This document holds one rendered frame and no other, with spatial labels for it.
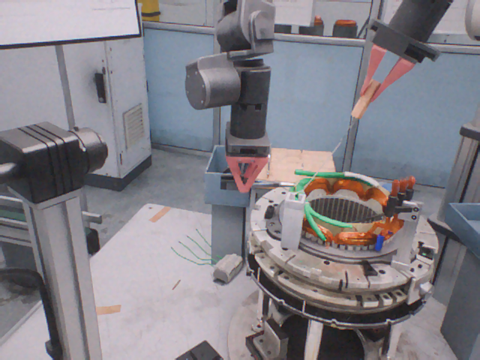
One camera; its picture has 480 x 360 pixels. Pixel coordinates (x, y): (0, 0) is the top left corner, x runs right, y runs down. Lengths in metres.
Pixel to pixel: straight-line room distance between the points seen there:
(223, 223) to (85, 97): 2.05
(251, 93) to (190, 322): 0.57
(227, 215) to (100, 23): 0.82
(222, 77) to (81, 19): 1.00
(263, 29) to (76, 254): 0.40
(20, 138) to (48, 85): 2.82
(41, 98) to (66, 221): 2.87
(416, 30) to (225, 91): 0.27
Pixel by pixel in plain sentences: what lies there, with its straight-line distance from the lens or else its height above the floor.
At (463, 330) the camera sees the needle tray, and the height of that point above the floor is 0.85.
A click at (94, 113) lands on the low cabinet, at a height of 0.56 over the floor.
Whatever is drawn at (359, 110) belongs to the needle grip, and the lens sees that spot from 0.69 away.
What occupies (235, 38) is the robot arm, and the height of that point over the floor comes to 1.41.
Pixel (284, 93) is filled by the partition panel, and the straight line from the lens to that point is 3.08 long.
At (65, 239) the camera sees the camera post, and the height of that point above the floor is 1.31.
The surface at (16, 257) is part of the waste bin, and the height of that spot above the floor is 0.19.
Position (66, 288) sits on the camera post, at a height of 1.28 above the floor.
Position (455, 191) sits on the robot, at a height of 1.01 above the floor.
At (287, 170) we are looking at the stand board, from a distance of 1.02.
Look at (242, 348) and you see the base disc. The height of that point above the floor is 0.80.
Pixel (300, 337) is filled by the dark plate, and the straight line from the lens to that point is 1.00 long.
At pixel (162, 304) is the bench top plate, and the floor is 0.78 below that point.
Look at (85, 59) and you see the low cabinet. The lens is 2.91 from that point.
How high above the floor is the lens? 1.51
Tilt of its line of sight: 27 degrees down
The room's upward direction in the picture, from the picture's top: 2 degrees clockwise
